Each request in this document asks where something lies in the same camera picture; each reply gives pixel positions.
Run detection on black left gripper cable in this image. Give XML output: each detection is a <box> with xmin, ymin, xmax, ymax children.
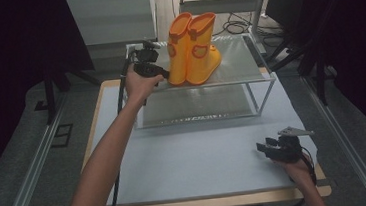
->
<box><xmin>93</xmin><ymin>50</ymin><xmax>149</xmax><ymax>206</ymax></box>

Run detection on black floor cables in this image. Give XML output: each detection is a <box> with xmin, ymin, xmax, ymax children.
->
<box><xmin>171</xmin><ymin>0</ymin><xmax>288</xmax><ymax>48</ymax></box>

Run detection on black floor bracket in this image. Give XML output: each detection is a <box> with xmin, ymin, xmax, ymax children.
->
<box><xmin>48</xmin><ymin>123</ymin><xmax>76</xmax><ymax>150</ymax></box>

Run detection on aluminium floor rail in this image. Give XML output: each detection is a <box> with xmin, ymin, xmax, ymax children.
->
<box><xmin>0</xmin><ymin>92</ymin><xmax>78</xmax><ymax>206</ymax></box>
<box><xmin>301</xmin><ymin>70</ymin><xmax>366</xmax><ymax>206</ymax></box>

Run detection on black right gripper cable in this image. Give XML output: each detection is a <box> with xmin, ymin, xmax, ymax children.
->
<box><xmin>257</xmin><ymin>145</ymin><xmax>320</xmax><ymax>206</ymax></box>

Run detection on white metal stand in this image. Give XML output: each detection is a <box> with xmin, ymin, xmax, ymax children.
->
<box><xmin>177</xmin><ymin>0</ymin><xmax>268</xmax><ymax>41</ymax></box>

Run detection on person's left hand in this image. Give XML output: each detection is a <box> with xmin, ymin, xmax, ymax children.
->
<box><xmin>121</xmin><ymin>60</ymin><xmax>167</xmax><ymax>106</ymax></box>

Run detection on grey cabinet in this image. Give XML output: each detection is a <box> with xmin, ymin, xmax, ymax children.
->
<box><xmin>66</xmin><ymin>0</ymin><xmax>160</xmax><ymax>49</ymax></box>

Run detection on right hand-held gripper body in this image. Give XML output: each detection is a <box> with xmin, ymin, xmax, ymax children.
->
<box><xmin>270</xmin><ymin>124</ymin><xmax>319</xmax><ymax>165</ymax></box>

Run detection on yellow duck rain boot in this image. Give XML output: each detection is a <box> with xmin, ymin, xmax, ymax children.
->
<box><xmin>161</xmin><ymin>11</ymin><xmax>199</xmax><ymax>87</ymax></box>
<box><xmin>179</xmin><ymin>11</ymin><xmax>225</xmax><ymax>87</ymax></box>

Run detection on person's right hand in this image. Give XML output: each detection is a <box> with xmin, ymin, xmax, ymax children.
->
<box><xmin>271</xmin><ymin>151</ymin><xmax>317</xmax><ymax>189</ymax></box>

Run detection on white table mat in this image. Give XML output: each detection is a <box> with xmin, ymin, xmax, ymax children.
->
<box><xmin>83</xmin><ymin>67</ymin><xmax>323</xmax><ymax>206</ymax></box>

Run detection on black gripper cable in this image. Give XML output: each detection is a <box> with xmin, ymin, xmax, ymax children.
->
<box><xmin>93</xmin><ymin>50</ymin><xmax>149</xmax><ymax>206</ymax></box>
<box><xmin>257</xmin><ymin>145</ymin><xmax>320</xmax><ymax>206</ymax></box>

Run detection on black stand legs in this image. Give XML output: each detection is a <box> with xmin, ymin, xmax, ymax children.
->
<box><xmin>264</xmin><ymin>33</ymin><xmax>341</xmax><ymax>111</ymax></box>
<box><xmin>30</xmin><ymin>64</ymin><xmax>104</xmax><ymax>128</ymax></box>

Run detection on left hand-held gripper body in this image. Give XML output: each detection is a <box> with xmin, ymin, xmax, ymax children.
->
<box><xmin>130</xmin><ymin>39</ymin><xmax>165</xmax><ymax>79</ymax></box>

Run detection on two-tier metal shoe rack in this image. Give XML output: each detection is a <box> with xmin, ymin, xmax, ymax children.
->
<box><xmin>116</xmin><ymin>30</ymin><xmax>281</xmax><ymax>131</ymax></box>

